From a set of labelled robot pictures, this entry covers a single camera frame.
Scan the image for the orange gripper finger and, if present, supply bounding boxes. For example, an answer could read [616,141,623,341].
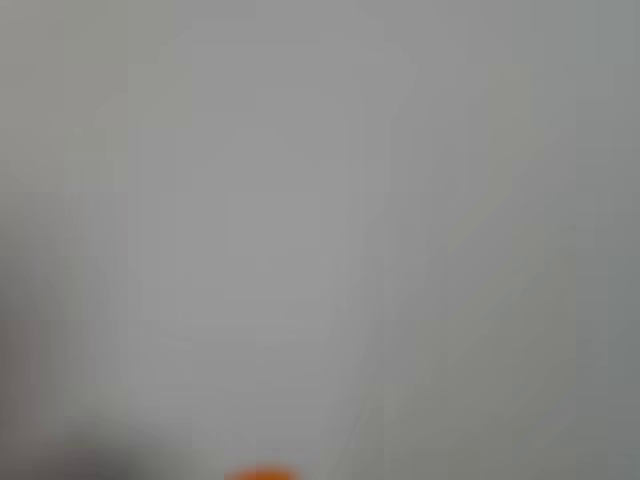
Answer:
[222,464,302,480]

